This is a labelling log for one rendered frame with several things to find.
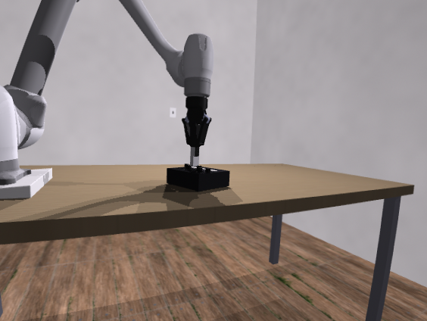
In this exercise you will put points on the black lighting desk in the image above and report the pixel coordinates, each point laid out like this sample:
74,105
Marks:
197,178

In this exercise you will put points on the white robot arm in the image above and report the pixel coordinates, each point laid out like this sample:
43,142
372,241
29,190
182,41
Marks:
190,68

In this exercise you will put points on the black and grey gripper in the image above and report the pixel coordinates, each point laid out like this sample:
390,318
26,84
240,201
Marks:
196,125

